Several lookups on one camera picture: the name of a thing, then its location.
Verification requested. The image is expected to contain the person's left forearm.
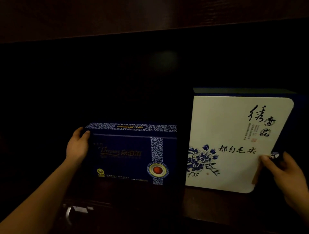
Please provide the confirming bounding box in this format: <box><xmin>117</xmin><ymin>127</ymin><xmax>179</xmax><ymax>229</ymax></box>
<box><xmin>0</xmin><ymin>157</ymin><xmax>80</xmax><ymax>234</ymax></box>

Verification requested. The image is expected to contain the white floral tea box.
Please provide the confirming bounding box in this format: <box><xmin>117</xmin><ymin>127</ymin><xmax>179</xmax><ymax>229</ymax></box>
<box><xmin>185</xmin><ymin>87</ymin><xmax>309</xmax><ymax>194</ymax></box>

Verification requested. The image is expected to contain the person's left hand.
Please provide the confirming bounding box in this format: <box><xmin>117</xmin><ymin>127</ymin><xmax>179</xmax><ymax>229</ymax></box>
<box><xmin>65</xmin><ymin>127</ymin><xmax>91</xmax><ymax>165</ymax></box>

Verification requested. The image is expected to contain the person's right hand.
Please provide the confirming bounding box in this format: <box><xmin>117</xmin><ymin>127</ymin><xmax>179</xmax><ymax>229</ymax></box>
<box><xmin>258</xmin><ymin>151</ymin><xmax>309</xmax><ymax>219</ymax></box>

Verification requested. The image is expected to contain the dark blue patterned box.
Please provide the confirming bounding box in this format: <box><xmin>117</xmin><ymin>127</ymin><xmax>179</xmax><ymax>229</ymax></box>
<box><xmin>83</xmin><ymin>122</ymin><xmax>178</xmax><ymax>186</ymax></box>

